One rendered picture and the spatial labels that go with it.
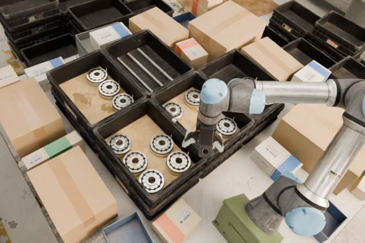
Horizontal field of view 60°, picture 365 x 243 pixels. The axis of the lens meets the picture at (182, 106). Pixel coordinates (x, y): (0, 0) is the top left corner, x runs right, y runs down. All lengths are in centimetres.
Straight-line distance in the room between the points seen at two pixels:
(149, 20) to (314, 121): 110
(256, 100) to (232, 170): 67
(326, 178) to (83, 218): 84
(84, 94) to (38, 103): 21
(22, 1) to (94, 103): 151
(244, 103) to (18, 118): 100
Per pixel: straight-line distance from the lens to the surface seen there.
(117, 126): 143
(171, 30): 193
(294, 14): 330
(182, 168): 134
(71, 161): 137
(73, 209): 128
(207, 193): 149
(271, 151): 158
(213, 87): 93
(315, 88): 115
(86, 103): 158
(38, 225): 223
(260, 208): 128
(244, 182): 155
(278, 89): 111
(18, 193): 236
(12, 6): 286
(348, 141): 109
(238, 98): 95
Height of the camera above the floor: 204
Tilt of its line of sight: 51 degrees down
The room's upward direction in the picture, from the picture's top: 10 degrees clockwise
